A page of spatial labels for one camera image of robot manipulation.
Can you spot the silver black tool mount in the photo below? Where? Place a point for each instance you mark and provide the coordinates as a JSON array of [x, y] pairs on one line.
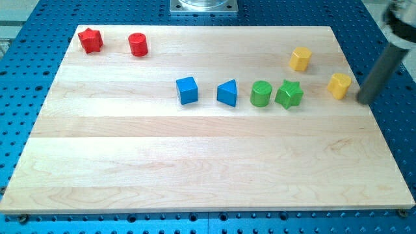
[[399, 24]]

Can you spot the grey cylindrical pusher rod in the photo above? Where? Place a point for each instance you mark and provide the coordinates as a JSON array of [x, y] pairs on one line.
[[378, 77]]

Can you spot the yellow heart block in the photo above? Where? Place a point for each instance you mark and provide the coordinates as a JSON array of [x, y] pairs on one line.
[[339, 85]]

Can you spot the yellow hexagon block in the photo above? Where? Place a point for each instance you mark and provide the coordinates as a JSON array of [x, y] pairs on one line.
[[300, 59]]

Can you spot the green star block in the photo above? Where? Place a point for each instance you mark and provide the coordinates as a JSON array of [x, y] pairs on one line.
[[289, 94]]

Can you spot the green cylinder block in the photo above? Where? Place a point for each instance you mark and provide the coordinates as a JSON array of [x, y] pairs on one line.
[[260, 93]]

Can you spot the blue triangle block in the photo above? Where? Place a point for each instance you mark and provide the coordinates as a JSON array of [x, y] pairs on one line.
[[227, 93]]

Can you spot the blue cube block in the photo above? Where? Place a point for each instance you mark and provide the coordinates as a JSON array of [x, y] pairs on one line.
[[187, 90]]

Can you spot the red cylinder block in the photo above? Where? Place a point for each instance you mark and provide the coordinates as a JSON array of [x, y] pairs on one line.
[[138, 44]]

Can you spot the wooden board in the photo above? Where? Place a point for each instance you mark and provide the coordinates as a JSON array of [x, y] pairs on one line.
[[112, 136]]

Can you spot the red star block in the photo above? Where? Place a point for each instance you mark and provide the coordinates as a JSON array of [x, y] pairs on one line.
[[90, 40]]

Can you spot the blue perforated table plate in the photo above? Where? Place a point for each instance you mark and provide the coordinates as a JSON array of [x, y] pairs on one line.
[[32, 60]]

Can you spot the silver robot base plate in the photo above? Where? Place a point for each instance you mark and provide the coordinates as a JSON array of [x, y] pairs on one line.
[[203, 6]]

